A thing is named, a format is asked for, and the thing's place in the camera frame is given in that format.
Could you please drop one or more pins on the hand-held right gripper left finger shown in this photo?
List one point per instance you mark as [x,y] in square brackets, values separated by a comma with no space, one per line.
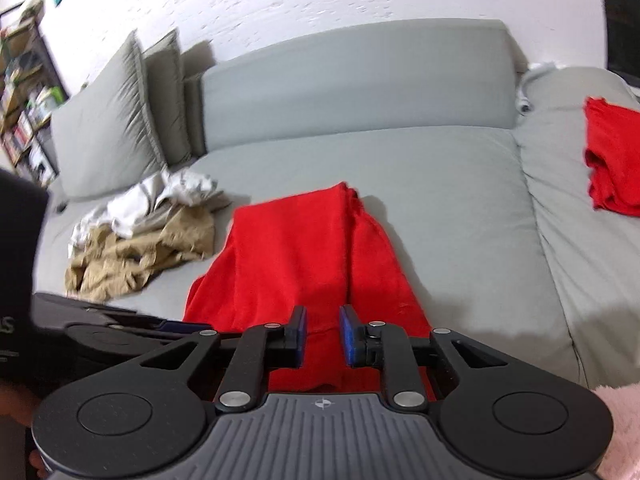
[300,337]

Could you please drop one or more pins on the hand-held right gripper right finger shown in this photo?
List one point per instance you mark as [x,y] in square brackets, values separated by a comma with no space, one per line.
[348,335]

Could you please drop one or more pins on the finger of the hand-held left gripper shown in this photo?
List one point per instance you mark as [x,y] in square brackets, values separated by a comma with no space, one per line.
[187,327]

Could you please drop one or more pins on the red sweater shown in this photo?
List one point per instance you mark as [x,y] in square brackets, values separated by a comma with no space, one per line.
[290,250]

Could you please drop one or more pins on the person's left hand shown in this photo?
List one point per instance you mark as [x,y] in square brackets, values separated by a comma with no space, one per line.
[15,402]

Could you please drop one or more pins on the khaki pants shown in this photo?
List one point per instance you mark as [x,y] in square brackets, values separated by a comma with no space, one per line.
[125,265]

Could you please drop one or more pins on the white garment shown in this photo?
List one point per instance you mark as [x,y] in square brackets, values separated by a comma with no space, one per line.
[130,210]

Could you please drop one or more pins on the large grey piped cushion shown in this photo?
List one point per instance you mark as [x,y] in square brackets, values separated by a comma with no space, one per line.
[100,135]

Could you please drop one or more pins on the bookshelf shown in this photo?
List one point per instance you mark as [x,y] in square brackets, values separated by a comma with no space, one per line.
[25,110]

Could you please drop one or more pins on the grey sofa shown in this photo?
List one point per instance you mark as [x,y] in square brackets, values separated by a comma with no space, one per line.
[450,200]

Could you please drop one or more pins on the slim grey cushion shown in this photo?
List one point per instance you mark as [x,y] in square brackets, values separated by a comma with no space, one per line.
[167,95]

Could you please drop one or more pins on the pink fluffy cloth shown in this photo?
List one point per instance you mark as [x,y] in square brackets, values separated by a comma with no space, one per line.
[622,435]

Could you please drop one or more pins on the folded red garment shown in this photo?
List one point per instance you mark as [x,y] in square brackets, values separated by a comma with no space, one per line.
[615,160]

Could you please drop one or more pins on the dark panel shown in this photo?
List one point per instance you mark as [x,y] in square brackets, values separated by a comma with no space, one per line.
[622,20]

